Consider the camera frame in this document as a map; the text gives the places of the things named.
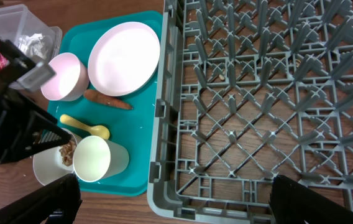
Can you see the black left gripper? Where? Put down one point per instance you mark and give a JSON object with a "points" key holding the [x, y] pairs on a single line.
{"points": [[25, 128]]}

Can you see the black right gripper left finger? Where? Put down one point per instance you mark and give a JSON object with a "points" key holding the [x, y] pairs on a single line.
{"points": [[56, 202]]}

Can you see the small white bowl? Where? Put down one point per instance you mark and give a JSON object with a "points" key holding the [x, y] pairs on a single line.
{"points": [[47, 165]]}

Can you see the grey dishwasher rack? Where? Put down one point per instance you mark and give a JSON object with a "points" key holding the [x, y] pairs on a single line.
{"points": [[249, 90]]}

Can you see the yellow plastic spoon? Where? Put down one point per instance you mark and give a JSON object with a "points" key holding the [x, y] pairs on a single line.
{"points": [[98, 130]]}

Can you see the white tissue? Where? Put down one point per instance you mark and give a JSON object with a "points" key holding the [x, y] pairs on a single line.
{"points": [[36, 45]]}

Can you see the orange carrot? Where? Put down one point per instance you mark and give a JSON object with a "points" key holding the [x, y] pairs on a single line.
{"points": [[97, 97]]}

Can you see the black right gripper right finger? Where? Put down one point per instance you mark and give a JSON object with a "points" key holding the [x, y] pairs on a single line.
{"points": [[293, 203]]}

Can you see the teal serving tray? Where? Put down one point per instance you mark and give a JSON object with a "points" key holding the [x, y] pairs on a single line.
{"points": [[131, 129]]}

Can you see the clear plastic waste bin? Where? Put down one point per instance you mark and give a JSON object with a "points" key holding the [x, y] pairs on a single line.
{"points": [[17, 20]]}

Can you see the pink bowl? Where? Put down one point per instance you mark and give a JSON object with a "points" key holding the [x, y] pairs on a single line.
{"points": [[70, 80]]}

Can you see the large white plate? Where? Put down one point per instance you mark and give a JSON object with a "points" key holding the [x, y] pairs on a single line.
{"points": [[124, 59]]}

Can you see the white cup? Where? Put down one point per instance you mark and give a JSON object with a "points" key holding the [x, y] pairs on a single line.
{"points": [[96, 158]]}

